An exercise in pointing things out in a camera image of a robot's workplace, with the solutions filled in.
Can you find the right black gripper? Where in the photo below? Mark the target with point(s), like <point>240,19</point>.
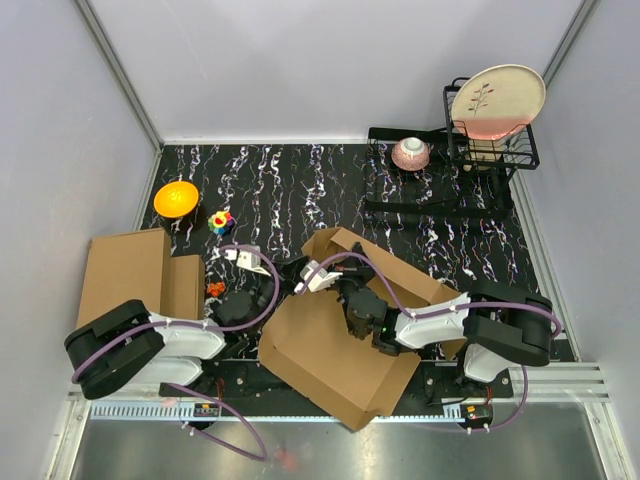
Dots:
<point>353,268</point>

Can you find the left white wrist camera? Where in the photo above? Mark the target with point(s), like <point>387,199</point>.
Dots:
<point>246,258</point>

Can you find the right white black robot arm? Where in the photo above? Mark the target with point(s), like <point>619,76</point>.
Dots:
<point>500,325</point>

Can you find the orange bowl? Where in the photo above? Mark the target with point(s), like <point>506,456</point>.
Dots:
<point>176,199</point>

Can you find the beige cup in rack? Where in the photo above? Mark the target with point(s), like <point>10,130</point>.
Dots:
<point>483,151</point>

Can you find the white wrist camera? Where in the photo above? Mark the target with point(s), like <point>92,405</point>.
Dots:
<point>314,278</point>
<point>246,258</point>

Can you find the colourful flower toy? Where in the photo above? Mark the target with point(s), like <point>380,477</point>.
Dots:
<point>221,223</point>

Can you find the pink patterned ceramic bowl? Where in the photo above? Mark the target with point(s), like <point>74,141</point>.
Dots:
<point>411,154</point>

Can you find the small orange toy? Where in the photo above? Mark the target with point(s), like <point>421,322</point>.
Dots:
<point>216,289</point>

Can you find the black wire dish rack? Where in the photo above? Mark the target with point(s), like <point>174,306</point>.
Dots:
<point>443,188</point>

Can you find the beige plate with leaf pattern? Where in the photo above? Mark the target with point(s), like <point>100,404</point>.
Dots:
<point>498,102</point>

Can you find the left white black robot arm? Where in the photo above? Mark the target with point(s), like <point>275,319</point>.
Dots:
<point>132,345</point>

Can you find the brown cardboard box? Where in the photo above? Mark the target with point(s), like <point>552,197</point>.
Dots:
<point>310,344</point>
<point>139,265</point>

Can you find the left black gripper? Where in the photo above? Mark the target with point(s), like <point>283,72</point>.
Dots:
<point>270,279</point>

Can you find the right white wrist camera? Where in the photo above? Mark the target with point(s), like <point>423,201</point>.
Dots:
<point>314,278</point>

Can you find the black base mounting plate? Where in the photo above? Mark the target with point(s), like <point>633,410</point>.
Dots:
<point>432,381</point>

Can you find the closed brown cardboard box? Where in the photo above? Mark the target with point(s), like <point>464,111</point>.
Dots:
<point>139,265</point>

